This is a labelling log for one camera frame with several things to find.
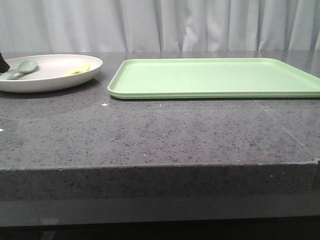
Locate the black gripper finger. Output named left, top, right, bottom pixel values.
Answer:
left=0, top=53, right=10, bottom=74

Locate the white pleated curtain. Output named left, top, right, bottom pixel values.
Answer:
left=0, top=0, right=320, bottom=53

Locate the sage green plastic spoon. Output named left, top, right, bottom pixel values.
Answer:
left=0, top=60, right=38, bottom=80

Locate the yellow plastic fork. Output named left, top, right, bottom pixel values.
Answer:
left=62, top=63, right=91, bottom=77

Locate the light green serving tray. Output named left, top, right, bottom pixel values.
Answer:
left=107, top=58, right=320, bottom=100

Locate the beige round plate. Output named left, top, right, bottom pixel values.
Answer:
left=0, top=54, right=103, bottom=93

